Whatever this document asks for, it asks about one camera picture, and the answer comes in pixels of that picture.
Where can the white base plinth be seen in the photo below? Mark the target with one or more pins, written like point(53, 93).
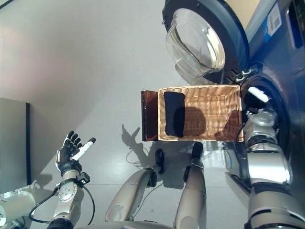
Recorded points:
point(238, 186)

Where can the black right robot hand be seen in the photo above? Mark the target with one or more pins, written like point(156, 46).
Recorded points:
point(253, 100)

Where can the grey cabinet with black edge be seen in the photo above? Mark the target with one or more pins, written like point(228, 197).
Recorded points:
point(14, 143)

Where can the silver left robot leg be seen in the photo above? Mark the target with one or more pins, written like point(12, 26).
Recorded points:
point(128, 193)

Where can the energy label sticker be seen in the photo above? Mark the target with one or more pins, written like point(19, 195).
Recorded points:
point(230, 159)

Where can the rectangular wicker laundry basket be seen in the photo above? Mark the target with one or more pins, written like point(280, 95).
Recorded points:
point(214, 102)

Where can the white machine with clear parts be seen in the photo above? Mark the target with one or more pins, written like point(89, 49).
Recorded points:
point(14, 205)

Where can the glossy brown stool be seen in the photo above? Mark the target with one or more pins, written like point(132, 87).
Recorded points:
point(150, 114)

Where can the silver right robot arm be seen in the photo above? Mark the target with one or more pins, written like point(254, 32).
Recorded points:
point(267, 167)

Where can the black cloth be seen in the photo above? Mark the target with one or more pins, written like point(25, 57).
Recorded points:
point(174, 112)

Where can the silver robot leg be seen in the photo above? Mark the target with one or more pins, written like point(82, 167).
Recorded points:
point(128, 193)
point(193, 190)

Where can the blue and white sticker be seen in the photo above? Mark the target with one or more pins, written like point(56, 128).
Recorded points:
point(274, 20)

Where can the round washing machine door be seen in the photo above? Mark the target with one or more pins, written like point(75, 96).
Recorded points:
point(197, 47)

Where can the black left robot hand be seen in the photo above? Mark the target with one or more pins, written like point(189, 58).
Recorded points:
point(68, 157)

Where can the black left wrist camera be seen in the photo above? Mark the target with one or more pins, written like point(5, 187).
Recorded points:
point(83, 178)

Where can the silver right robot leg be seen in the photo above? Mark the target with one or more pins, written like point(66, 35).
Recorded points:
point(193, 190)

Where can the dark grey washing machine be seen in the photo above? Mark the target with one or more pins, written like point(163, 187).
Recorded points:
point(293, 83)

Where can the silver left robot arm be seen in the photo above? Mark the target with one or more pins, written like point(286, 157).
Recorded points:
point(66, 193)

